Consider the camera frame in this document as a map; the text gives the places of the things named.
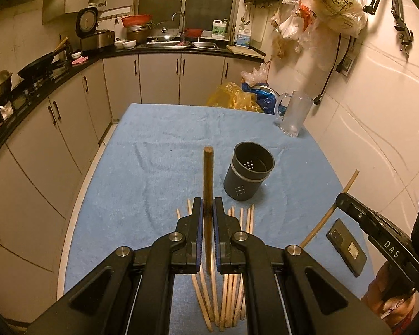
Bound kitchen base cabinets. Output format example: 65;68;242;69
0;52;266;322

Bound person right hand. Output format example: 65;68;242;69
361;262;416;334

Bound black smartphone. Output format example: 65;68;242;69
326;219;367;277

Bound blue towel table cover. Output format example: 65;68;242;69
63;103;375;335

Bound dark utensil holder cup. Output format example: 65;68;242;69
224;142;275;201

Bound clear glass mug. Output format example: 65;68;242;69
274;91;313;138

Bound blue plastic bag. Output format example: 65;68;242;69
241;82;280;114

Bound yellow plastic bag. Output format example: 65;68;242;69
206;82;263;113

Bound black wok pan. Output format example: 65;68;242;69
18;37;69;80

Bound rice cooker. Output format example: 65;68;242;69
75;5;115;52

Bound sink faucet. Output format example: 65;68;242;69
172;11;186;43

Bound white plastic bag hanging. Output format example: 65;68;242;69
270;0;367;71

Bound white detergent jug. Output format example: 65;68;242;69
211;19;228;39

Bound red basin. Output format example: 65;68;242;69
122;14;153;28

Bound black power cable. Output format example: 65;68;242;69
312;32;352;106

